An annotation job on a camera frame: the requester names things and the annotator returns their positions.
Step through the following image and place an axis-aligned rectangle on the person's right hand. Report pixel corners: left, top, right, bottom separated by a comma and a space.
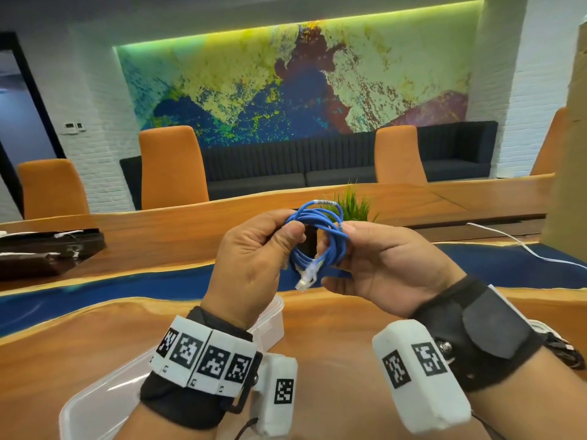
316, 220, 468, 319

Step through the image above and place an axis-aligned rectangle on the person's left hand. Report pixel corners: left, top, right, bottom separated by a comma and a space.
201, 208, 307, 331

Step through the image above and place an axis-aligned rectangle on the blue network cable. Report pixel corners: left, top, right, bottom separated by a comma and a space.
284, 200, 353, 292

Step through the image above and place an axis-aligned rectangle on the long white charging cable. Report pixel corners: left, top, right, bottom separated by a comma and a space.
467, 222, 587, 271

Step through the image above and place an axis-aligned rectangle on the long cream white cable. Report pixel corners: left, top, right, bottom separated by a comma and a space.
530, 319, 563, 340

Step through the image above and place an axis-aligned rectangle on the thin black cable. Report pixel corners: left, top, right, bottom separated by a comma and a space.
545, 336, 586, 370

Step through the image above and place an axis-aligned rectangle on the clear plastic container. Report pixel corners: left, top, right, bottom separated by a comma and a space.
58, 295, 285, 440

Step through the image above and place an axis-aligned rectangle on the person's left forearm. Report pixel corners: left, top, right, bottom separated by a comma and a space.
112, 403, 221, 440

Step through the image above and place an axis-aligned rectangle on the green potted plant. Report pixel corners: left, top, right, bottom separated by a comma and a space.
323, 180, 379, 223

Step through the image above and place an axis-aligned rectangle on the orange chair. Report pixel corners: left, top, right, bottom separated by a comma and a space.
374, 125, 428, 185
17, 158, 90, 221
138, 125, 210, 210
530, 107, 569, 176

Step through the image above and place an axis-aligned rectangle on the black sofa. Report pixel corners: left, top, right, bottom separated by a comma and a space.
120, 121, 500, 209

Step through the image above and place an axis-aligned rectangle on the wooden table with blue inlay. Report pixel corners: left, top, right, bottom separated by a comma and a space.
0, 174, 587, 440

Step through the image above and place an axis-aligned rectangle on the black left wristband with markers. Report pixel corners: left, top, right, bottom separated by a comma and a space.
139, 306, 264, 430

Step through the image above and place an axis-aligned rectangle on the dark framed glass door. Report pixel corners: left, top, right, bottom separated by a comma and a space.
0, 32, 66, 218

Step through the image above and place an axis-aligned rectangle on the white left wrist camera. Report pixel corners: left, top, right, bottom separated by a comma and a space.
249, 353, 299, 438

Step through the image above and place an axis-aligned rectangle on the black left camera cord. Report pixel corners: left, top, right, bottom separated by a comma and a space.
234, 416, 260, 440

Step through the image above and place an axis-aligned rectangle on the black camera cord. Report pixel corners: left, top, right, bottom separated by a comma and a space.
470, 409, 505, 440
234, 416, 260, 440

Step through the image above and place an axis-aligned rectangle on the black right camera cord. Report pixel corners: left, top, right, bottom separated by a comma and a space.
470, 409, 505, 440

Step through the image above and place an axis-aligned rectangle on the colourful abstract wall painting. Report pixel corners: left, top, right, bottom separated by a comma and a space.
114, 0, 485, 150

